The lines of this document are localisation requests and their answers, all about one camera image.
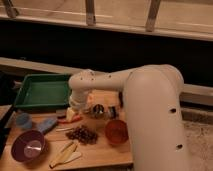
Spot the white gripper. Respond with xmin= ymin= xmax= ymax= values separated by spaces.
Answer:
xmin=66 ymin=96 xmax=87 ymax=122

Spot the red chili pepper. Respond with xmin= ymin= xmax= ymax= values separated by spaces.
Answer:
xmin=58 ymin=115 xmax=83 ymax=124

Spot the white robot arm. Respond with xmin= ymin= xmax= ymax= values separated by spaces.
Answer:
xmin=69 ymin=65 xmax=190 ymax=171

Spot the white cup with orange inside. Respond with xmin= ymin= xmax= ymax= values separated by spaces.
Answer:
xmin=85 ymin=94 xmax=99 ymax=113

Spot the blue plastic cup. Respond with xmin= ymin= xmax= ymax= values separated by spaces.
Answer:
xmin=15 ymin=113 xmax=32 ymax=130

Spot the grey rectangular block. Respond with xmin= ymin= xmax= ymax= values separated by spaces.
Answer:
xmin=56 ymin=109 xmax=66 ymax=118

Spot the white stick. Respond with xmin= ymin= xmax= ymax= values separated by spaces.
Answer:
xmin=55 ymin=128 xmax=75 ymax=132

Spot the pile of brown nuts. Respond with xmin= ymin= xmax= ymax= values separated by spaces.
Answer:
xmin=66 ymin=125 xmax=98 ymax=145

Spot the blue sponge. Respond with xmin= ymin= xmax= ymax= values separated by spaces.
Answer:
xmin=36 ymin=117 xmax=57 ymax=134

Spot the wooden cutting board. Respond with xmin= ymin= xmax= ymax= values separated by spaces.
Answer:
xmin=0 ymin=89 xmax=134 ymax=171

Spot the green plastic tray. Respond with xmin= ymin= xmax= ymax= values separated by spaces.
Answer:
xmin=14 ymin=74 xmax=71 ymax=110

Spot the small metal can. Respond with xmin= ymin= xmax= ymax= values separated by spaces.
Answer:
xmin=108 ymin=106 xmax=119 ymax=119

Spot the orange bowl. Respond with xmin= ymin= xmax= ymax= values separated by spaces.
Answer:
xmin=105 ymin=120 xmax=129 ymax=145

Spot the purple bowl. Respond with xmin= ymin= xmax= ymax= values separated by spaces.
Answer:
xmin=11 ymin=130 xmax=46 ymax=163

